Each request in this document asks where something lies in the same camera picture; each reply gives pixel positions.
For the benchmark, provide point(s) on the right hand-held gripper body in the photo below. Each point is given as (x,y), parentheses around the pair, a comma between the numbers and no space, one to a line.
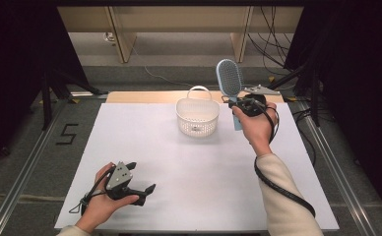
(254,103)

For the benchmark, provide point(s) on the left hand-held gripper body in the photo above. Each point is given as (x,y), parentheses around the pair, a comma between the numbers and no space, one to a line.
(119,177)

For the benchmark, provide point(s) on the light blue hairbrush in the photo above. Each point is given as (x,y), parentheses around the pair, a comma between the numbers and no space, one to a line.
(229,77)

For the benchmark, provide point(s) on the white slatted plastic basket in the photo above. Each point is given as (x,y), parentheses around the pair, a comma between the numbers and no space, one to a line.
(197,129)

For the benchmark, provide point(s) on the person's right hand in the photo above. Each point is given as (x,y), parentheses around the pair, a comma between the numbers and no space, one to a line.
(256,131)

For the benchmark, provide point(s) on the person's left hand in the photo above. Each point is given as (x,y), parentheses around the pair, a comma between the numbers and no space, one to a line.
(100,206)

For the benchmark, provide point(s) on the white table cover board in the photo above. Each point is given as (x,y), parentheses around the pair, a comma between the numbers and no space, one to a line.
(192,177)

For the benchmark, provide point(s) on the black metal stand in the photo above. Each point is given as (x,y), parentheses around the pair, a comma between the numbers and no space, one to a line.
(315,95)
(46,98)

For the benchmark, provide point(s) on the wooden table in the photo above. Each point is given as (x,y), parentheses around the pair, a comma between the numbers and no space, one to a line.
(140,97)

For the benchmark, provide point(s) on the beige wooden bench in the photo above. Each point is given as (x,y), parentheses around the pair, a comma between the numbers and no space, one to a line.
(179,19)

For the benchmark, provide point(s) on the black curtain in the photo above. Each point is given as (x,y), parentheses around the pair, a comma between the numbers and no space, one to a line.
(12,65)
(359,82)

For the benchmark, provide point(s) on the metal floor rail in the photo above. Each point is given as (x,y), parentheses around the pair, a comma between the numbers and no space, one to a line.
(25,177)
(340,177)

